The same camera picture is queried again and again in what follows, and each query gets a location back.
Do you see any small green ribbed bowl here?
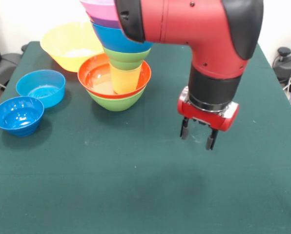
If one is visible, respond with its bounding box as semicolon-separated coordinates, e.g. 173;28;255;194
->
103;46;151;71

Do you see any red plastic bowl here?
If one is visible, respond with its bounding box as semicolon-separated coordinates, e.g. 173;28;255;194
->
77;53;152;99

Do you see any small dark blue bowl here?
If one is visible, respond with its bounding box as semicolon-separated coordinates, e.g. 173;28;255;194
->
0;96;44;137

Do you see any translucent teal plastic bowl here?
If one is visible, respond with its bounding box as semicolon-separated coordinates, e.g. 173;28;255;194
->
15;69;66;109

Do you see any purple plastic bowl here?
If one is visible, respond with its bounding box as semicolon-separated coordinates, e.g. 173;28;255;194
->
89;16;123;29

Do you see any bright blue plastic bowl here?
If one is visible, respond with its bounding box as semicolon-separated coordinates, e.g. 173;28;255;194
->
92;23;154;54

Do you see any dark green table cloth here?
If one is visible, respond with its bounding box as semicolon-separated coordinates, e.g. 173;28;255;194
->
0;40;291;234

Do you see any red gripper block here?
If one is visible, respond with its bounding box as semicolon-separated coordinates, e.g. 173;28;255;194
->
177;86;240;151

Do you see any orange plastic bowl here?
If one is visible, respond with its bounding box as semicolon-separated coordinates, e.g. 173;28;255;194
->
40;21;105;73

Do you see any large green plastic bowl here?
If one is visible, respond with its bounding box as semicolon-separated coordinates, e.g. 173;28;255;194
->
86;85;146;112

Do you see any black pedestal foot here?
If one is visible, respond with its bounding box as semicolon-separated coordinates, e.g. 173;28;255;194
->
272;47;291;82
0;52;21;82

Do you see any pink plastic bowl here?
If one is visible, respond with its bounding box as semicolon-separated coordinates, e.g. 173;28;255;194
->
79;0;120;21

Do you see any yellow plastic cup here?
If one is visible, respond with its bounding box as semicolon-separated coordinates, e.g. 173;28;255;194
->
110;64;142;95

